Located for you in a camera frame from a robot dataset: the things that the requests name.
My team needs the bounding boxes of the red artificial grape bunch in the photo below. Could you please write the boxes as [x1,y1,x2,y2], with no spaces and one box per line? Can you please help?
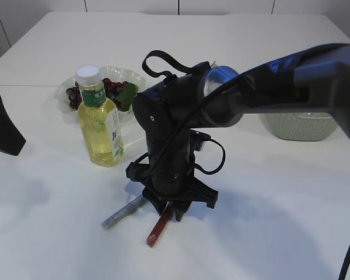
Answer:
[65,78,138,112]

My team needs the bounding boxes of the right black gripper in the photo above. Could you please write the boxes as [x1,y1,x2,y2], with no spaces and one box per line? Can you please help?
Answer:
[125,129,219,222]

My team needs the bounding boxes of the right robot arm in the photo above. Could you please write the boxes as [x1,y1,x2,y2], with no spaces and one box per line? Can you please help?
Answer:
[126,43,350,221]

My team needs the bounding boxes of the red glitter pen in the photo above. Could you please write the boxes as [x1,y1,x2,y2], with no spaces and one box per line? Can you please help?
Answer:
[146,204,174,248]

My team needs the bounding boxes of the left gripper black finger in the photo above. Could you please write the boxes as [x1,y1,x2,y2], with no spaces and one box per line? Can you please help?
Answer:
[0,96,26,156]

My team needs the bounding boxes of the silver glitter pen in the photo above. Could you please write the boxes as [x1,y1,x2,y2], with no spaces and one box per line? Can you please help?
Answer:
[101,195,146,231]

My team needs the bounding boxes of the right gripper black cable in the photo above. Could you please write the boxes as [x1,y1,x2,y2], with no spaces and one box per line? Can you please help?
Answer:
[141,50,226,176]

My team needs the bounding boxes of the yellow tea bottle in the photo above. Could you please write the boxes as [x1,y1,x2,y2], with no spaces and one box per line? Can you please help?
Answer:
[76,65,124,167]

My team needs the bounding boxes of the green woven plastic basket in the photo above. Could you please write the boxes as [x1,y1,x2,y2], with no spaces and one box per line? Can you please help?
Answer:
[260,113,338,142]

